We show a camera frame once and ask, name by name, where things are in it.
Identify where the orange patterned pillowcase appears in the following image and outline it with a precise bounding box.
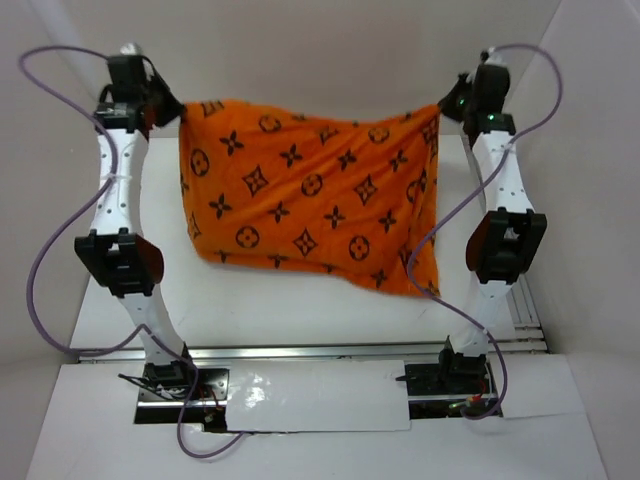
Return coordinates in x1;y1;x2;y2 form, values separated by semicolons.
179;100;440;296

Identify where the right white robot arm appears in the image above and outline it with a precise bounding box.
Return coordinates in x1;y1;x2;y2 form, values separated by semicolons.
436;61;547;392

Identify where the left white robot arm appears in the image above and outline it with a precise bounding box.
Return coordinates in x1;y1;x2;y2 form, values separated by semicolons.
74;53;198;399

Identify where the white cover plate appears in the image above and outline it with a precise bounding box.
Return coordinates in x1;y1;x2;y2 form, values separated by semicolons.
225;360;410;433

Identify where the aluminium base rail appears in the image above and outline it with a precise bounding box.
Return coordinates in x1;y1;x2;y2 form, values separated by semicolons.
77;339;504;426

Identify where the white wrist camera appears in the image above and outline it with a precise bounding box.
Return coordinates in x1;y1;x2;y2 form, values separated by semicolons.
120;42;144;56
480;47;507;68

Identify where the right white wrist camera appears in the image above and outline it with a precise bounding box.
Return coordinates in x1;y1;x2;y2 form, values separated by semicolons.
480;47;507;68

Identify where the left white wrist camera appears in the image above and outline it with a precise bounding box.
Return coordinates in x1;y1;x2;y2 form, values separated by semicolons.
120;42;144;56

